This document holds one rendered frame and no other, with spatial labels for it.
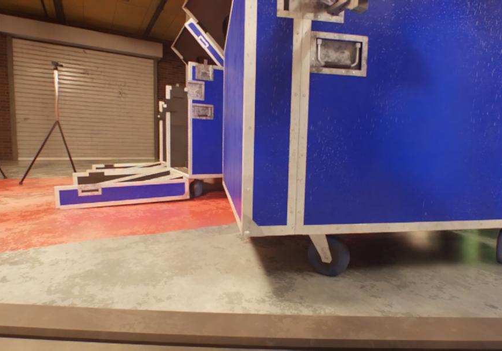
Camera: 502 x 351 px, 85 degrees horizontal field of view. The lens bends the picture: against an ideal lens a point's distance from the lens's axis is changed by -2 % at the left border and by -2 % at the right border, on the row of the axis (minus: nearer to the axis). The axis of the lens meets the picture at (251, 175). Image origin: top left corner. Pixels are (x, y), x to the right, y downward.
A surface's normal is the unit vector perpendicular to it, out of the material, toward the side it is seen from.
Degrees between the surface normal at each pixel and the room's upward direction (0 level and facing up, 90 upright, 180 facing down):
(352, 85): 90
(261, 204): 90
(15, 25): 90
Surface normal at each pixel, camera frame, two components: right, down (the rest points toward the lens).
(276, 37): 0.15, 0.11
